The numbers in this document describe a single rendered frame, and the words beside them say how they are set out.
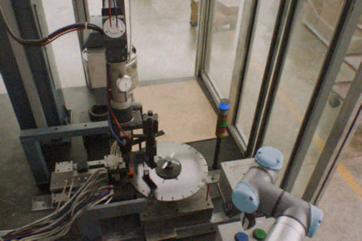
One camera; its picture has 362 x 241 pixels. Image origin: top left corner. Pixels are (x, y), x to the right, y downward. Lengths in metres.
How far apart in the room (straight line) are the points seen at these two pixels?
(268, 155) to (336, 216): 1.77
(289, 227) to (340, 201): 1.97
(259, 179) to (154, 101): 1.28
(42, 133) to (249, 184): 0.91
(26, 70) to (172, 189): 0.83
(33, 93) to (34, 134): 0.26
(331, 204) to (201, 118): 1.28
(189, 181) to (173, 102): 0.83
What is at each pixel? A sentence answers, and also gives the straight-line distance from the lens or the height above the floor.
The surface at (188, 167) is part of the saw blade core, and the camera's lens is 1.35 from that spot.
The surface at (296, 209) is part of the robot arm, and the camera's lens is 0.84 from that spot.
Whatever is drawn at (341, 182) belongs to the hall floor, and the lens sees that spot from 2.90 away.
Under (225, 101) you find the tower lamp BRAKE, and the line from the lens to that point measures 1.37.
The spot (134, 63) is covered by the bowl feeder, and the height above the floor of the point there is 1.07.
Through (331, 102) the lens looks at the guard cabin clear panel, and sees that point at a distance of 1.08.
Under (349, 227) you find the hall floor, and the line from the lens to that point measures 2.63.
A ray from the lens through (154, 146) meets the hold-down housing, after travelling 1.18.
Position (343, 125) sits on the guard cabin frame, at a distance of 1.02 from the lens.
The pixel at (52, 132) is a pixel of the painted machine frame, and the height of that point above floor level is 1.05.
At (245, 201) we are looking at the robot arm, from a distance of 0.84.
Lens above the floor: 1.94
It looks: 39 degrees down
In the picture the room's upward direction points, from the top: 3 degrees clockwise
